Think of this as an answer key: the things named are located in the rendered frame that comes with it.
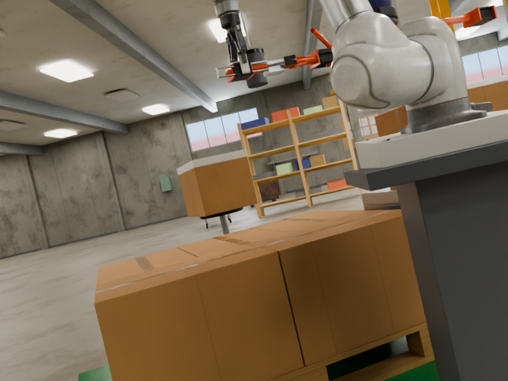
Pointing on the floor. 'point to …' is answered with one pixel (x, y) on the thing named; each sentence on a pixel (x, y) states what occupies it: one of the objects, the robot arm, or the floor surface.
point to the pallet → (415, 341)
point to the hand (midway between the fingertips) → (241, 69)
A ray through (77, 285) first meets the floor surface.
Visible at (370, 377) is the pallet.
